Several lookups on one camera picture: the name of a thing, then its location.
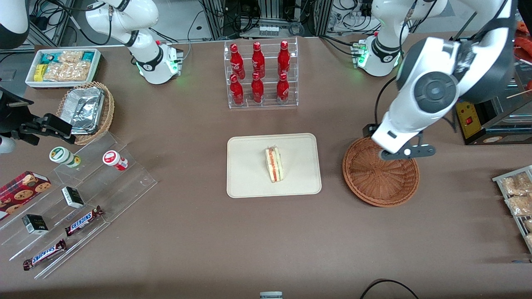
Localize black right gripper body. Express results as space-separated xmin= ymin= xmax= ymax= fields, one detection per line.
xmin=0 ymin=106 xmax=30 ymax=141

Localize triangular sandwich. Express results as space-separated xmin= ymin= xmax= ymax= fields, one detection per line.
xmin=265 ymin=145 xmax=285 ymax=184

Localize round brown wicker basket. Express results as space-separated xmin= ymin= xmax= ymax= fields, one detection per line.
xmin=342 ymin=136 xmax=420 ymax=207

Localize oval tan wicker basket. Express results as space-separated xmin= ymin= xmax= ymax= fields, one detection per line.
xmin=56 ymin=81 xmax=116 ymax=146

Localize cream rectangular tray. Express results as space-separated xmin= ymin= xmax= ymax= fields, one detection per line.
xmin=227 ymin=133 xmax=323 ymax=199

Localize black machine corner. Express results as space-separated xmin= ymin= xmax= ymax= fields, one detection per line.
xmin=0 ymin=85 xmax=35 ymax=109

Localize aluminium foil containers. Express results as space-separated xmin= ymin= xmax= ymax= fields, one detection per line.
xmin=58 ymin=86 xmax=105 ymax=135

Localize green capped jar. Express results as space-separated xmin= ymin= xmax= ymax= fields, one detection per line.
xmin=49 ymin=146 xmax=82 ymax=169

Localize white snack bin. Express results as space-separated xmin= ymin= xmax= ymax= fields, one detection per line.
xmin=25 ymin=48 xmax=102 ymax=90

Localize large clear cracker bag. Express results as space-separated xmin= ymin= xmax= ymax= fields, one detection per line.
xmin=43 ymin=61 xmax=92 ymax=82

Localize red plaid cookie box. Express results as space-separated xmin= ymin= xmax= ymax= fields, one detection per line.
xmin=0 ymin=171 xmax=52 ymax=221

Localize red capped jar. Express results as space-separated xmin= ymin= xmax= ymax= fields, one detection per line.
xmin=102 ymin=150 xmax=129 ymax=172

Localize small clear cracker bag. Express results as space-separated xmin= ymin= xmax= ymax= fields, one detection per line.
xmin=58 ymin=50 xmax=84 ymax=64

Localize small black box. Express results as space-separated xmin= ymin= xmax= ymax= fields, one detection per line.
xmin=21 ymin=214 xmax=49 ymax=235
xmin=61 ymin=186 xmax=85 ymax=209

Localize clear acrylic stepped display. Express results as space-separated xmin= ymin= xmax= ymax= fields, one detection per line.
xmin=0 ymin=132 xmax=158 ymax=280

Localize black hot food display case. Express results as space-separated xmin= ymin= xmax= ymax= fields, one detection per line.
xmin=451 ymin=12 xmax=532 ymax=146

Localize red cola bottle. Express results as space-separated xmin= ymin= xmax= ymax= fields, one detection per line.
xmin=277 ymin=40 xmax=291 ymax=78
xmin=229 ymin=43 xmax=246 ymax=80
xmin=229 ymin=74 xmax=245 ymax=106
xmin=251 ymin=72 xmax=265 ymax=104
xmin=276 ymin=73 xmax=290 ymax=103
xmin=251 ymin=42 xmax=266 ymax=79

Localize snickers bar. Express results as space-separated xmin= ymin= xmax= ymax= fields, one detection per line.
xmin=64 ymin=205 xmax=105 ymax=238
xmin=22 ymin=239 xmax=67 ymax=272

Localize clear acrylic bottle rack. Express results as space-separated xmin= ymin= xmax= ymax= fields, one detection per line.
xmin=224 ymin=37 xmax=299 ymax=109

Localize wooden skewer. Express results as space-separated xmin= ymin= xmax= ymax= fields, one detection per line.
xmin=506 ymin=81 xmax=532 ymax=99

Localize metal wire snack rack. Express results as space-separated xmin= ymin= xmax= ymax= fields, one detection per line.
xmin=492 ymin=165 xmax=532 ymax=255

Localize black cable loop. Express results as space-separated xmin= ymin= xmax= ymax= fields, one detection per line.
xmin=359 ymin=279 xmax=421 ymax=299

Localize aluminium frame with cables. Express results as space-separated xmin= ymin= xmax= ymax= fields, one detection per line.
xmin=199 ymin=0 xmax=334 ymax=41

